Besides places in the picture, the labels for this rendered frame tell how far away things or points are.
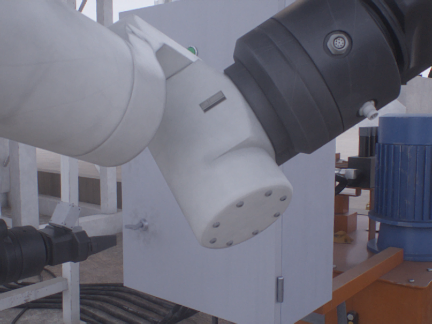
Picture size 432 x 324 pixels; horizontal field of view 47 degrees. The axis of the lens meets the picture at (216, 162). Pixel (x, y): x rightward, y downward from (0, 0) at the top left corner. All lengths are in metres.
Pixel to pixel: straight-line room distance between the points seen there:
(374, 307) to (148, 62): 1.24
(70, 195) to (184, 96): 2.13
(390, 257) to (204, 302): 0.63
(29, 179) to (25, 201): 0.16
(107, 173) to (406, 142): 3.23
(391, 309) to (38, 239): 0.91
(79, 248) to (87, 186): 4.23
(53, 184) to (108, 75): 5.42
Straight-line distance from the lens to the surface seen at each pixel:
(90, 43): 0.22
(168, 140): 0.30
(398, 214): 1.57
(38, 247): 0.89
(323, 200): 1.00
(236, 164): 0.28
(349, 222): 1.84
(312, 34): 0.30
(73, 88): 0.21
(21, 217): 3.92
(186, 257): 1.01
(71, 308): 2.60
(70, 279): 2.54
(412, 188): 1.56
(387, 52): 0.30
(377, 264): 1.37
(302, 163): 0.92
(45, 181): 5.76
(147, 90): 0.24
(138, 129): 0.24
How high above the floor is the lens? 1.04
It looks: 6 degrees down
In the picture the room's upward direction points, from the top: straight up
